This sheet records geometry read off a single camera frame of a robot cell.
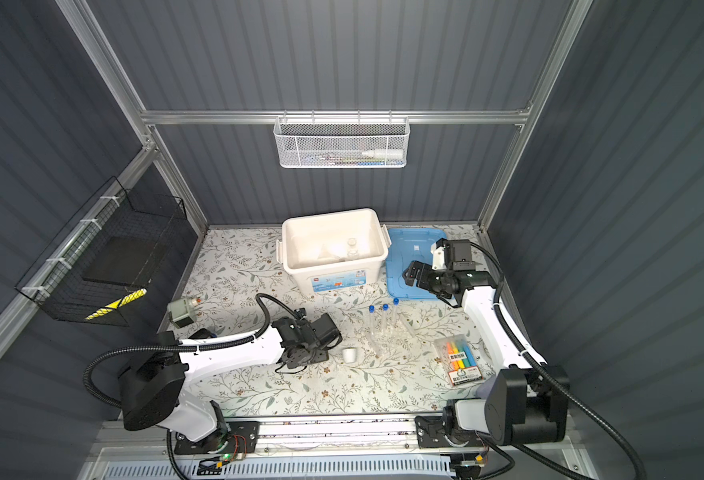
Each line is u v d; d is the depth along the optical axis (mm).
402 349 888
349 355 842
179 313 912
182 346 464
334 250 1094
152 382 425
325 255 1096
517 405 403
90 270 690
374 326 912
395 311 843
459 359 846
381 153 931
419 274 747
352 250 1090
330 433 754
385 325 892
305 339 623
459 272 625
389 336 909
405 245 1128
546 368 418
